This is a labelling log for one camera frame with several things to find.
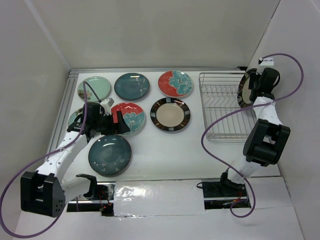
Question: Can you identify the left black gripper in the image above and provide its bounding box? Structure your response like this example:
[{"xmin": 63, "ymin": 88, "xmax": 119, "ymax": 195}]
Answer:
[{"xmin": 94, "ymin": 110, "xmax": 130, "ymax": 136}]

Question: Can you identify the black rimmed beige plate front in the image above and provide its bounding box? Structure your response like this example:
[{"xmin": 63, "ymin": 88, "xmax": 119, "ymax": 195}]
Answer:
[{"xmin": 237, "ymin": 68, "xmax": 257, "ymax": 109}]

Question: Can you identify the black rimmed beige plate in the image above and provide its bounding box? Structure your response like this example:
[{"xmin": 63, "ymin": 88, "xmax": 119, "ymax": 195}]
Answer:
[
  {"xmin": 237, "ymin": 68, "xmax": 257, "ymax": 109},
  {"xmin": 149, "ymin": 97, "xmax": 191, "ymax": 133}
]

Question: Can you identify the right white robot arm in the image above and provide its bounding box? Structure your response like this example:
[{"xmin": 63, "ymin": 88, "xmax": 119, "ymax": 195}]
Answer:
[{"xmin": 218, "ymin": 67, "xmax": 291, "ymax": 196}]

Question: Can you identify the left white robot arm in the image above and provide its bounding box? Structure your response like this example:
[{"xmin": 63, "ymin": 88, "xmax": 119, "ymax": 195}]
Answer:
[{"xmin": 20, "ymin": 98, "xmax": 130, "ymax": 218}]

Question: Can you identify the red teal floral plate middle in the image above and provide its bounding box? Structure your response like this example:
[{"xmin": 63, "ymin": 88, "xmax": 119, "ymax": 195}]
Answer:
[{"xmin": 111, "ymin": 102, "xmax": 146, "ymax": 136}]

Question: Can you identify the red teal floral plate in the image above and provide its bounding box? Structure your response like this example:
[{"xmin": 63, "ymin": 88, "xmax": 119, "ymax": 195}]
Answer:
[
  {"xmin": 157, "ymin": 70, "xmax": 194, "ymax": 98},
  {"xmin": 111, "ymin": 102, "xmax": 146, "ymax": 136}
]

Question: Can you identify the dark teal plate front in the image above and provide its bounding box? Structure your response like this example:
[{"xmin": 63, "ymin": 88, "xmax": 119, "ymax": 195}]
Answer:
[{"xmin": 88, "ymin": 135, "xmax": 132, "ymax": 177}]

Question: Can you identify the dark teal plate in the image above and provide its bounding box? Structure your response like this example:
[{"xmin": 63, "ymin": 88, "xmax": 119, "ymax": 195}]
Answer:
[
  {"xmin": 114, "ymin": 73, "xmax": 150, "ymax": 101},
  {"xmin": 88, "ymin": 135, "xmax": 132, "ymax": 177}
]

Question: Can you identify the dark teal plate back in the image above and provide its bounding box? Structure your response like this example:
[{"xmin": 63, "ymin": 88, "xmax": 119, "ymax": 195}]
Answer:
[{"xmin": 114, "ymin": 73, "xmax": 150, "ymax": 101}]

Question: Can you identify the mint green flower plate front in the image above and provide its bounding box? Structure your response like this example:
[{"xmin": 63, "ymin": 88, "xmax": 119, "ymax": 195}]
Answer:
[{"xmin": 67, "ymin": 108, "xmax": 83, "ymax": 127}]

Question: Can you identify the mint green flower plate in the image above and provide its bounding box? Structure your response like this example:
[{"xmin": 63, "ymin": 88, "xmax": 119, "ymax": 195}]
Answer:
[
  {"xmin": 67, "ymin": 108, "xmax": 83, "ymax": 127},
  {"xmin": 77, "ymin": 76, "xmax": 111, "ymax": 102}
]

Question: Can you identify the mint green flower plate back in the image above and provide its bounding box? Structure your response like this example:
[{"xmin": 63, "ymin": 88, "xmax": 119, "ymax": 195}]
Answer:
[{"xmin": 77, "ymin": 76, "xmax": 111, "ymax": 102}]

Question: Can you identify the black rimmed beige plate back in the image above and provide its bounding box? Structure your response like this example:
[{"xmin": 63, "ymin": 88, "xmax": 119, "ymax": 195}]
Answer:
[{"xmin": 149, "ymin": 97, "xmax": 191, "ymax": 133}]

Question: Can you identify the red teal floral plate back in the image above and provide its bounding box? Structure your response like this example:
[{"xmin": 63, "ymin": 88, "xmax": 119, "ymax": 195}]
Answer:
[{"xmin": 157, "ymin": 70, "xmax": 194, "ymax": 98}]

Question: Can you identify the white foil cover sheet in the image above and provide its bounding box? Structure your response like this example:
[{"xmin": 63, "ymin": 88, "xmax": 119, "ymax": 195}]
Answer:
[{"xmin": 113, "ymin": 179, "xmax": 206, "ymax": 217}]

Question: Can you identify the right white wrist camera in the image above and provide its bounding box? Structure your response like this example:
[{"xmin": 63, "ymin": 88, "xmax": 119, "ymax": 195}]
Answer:
[{"xmin": 256, "ymin": 57, "xmax": 274, "ymax": 75}]

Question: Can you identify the white wire dish rack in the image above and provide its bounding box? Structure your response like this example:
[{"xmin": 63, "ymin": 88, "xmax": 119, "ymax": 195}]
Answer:
[{"xmin": 198, "ymin": 70, "xmax": 256, "ymax": 143}]

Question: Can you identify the aluminium frame rail left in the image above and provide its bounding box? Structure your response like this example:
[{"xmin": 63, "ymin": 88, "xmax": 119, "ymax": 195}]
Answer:
[{"xmin": 47, "ymin": 77, "xmax": 78, "ymax": 153}]

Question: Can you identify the aluminium frame rail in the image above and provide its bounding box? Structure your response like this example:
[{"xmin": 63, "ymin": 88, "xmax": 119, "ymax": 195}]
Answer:
[
  {"xmin": 47, "ymin": 77, "xmax": 78, "ymax": 153},
  {"xmin": 69, "ymin": 66, "xmax": 248, "ymax": 76}
]

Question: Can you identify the aluminium frame rail back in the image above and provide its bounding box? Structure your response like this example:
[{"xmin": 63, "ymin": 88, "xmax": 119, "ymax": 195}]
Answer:
[{"xmin": 69, "ymin": 66, "xmax": 248, "ymax": 76}]

